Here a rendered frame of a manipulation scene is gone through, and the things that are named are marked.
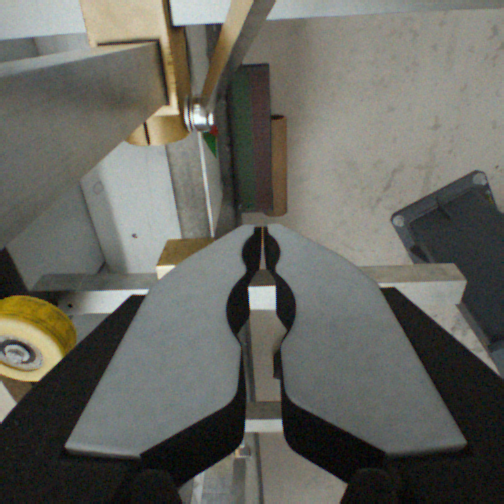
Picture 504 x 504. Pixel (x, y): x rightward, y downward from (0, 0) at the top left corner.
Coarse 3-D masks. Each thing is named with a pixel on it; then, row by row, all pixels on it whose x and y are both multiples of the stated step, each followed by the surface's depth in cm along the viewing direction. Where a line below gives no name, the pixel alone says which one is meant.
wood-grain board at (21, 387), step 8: (0, 376) 35; (0, 384) 35; (8, 384) 36; (16, 384) 37; (24, 384) 38; (0, 392) 36; (8, 392) 36; (16, 392) 37; (24, 392) 38; (0, 400) 36; (8, 400) 36; (16, 400) 37; (0, 408) 37; (8, 408) 37; (0, 416) 38
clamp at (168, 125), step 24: (96, 0) 20; (120, 0) 20; (144, 0) 20; (96, 24) 21; (120, 24) 21; (144, 24) 21; (168, 24) 21; (168, 48) 21; (168, 72) 22; (168, 96) 23; (168, 120) 24; (144, 144) 25
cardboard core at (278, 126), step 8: (272, 120) 100; (280, 120) 100; (272, 128) 101; (280, 128) 101; (272, 136) 102; (280, 136) 103; (272, 144) 103; (280, 144) 104; (272, 152) 105; (280, 152) 105; (272, 160) 106; (280, 160) 106; (272, 168) 107; (280, 168) 108; (272, 176) 109; (280, 176) 109; (272, 184) 110; (280, 184) 110; (280, 192) 112; (280, 200) 113; (280, 208) 115; (272, 216) 116
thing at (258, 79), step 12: (252, 72) 37; (264, 72) 37; (252, 84) 38; (264, 84) 38; (252, 96) 39; (264, 96) 39; (252, 108) 39; (264, 108) 39; (252, 120) 40; (264, 120) 40; (264, 132) 41; (264, 144) 41; (264, 156) 42; (264, 168) 43; (264, 180) 44; (264, 192) 45; (264, 204) 45
